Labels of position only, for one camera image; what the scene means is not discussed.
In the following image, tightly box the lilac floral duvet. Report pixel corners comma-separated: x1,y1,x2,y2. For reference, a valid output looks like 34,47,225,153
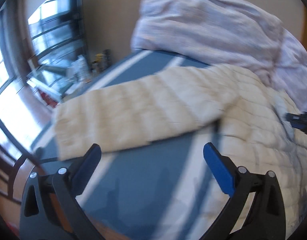
130,0,307,112

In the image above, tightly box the large bright window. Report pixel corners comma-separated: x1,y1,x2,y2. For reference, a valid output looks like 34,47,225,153
0,0,87,160

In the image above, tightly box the glass desk with clutter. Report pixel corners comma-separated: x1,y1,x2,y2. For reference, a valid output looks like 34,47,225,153
27,49,112,108

